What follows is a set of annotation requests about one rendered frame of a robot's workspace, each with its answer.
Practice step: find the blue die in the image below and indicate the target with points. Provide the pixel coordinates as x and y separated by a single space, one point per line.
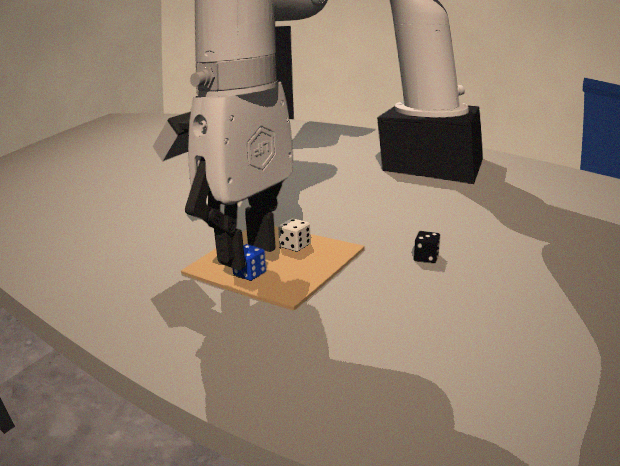
254 263

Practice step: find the tan square mat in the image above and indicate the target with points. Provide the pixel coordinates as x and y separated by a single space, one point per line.
291 277

